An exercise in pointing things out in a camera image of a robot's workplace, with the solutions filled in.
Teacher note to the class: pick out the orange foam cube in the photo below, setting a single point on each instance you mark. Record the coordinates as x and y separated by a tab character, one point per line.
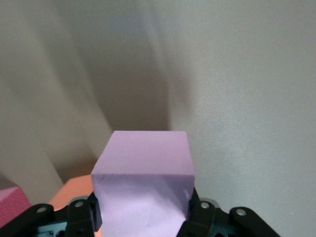
71	191

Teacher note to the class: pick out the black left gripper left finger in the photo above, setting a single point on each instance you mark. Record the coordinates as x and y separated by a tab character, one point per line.
49	222

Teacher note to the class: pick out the red foam cube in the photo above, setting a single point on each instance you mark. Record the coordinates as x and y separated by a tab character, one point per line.
13	205

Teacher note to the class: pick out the pink foam cube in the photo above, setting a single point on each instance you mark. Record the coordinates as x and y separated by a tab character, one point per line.
145	177

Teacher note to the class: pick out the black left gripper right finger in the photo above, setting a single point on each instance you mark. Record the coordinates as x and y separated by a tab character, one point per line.
222	224

